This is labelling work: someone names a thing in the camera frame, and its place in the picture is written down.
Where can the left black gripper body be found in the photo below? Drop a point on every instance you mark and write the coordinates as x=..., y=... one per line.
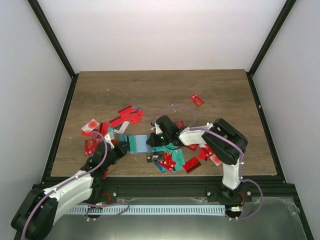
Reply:
x=116, y=157

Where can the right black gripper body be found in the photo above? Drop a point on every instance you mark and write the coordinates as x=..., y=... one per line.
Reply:
x=160, y=142

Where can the teal VIP card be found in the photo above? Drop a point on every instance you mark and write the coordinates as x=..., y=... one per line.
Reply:
x=132, y=143

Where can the blue leather card holder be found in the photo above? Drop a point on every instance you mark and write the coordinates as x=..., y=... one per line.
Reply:
x=141, y=143

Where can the lone red card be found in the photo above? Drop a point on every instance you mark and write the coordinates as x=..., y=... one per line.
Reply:
x=197, y=100

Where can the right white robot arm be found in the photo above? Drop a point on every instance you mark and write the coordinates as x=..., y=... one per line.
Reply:
x=227, y=144

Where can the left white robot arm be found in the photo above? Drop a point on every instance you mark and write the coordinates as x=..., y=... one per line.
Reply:
x=42, y=208

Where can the black VIP card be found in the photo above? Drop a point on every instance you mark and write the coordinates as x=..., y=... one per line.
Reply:
x=154, y=157

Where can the red card black stripe right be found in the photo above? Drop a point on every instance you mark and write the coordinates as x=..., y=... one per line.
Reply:
x=191, y=165

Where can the white red circle card left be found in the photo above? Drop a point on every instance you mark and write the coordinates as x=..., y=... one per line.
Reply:
x=90, y=126

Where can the white red circle card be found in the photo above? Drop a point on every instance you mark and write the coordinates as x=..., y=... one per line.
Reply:
x=215, y=160
x=90, y=126

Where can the red cards top left pile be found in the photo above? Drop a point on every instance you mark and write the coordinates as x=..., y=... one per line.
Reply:
x=127, y=114

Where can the white red circle card right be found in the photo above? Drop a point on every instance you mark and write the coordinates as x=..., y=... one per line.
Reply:
x=215, y=160

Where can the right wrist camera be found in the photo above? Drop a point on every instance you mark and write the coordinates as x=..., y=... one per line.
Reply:
x=158, y=130

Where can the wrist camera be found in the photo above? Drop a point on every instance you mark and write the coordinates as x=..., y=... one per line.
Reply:
x=109, y=137
x=158, y=130

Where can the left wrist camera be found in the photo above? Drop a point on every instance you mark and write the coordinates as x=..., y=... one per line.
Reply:
x=109, y=137

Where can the black aluminium frame rail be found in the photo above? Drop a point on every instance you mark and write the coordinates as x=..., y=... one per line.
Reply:
x=189, y=186

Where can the light blue slotted cable duct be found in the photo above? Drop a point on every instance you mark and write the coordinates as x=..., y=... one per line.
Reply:
x=201, y=210

